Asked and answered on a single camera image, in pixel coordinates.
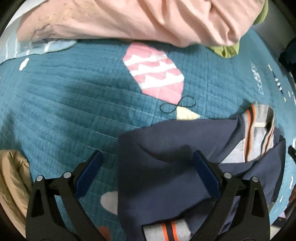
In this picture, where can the green garment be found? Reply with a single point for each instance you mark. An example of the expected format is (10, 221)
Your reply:
(227, 49)

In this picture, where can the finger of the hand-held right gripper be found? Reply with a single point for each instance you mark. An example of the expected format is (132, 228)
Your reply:
(292, 151)

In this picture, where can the pink garment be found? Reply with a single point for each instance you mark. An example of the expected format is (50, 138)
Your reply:
(138, 18)

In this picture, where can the dark cloth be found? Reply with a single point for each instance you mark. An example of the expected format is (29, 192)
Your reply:
(288, 56)

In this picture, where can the tan puffer jacket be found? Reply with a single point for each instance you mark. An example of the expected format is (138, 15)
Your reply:
(12, 185)

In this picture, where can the navy sweatshirt with striped cuffs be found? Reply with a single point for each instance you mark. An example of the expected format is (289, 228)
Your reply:
(166, 166)

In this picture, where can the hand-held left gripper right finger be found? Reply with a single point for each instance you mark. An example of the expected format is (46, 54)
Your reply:
(205, 172)

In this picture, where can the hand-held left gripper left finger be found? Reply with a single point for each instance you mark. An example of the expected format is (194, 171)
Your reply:
(89, 170)

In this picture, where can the teal quilted printed blanket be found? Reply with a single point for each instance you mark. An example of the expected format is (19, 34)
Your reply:
(69, 92)

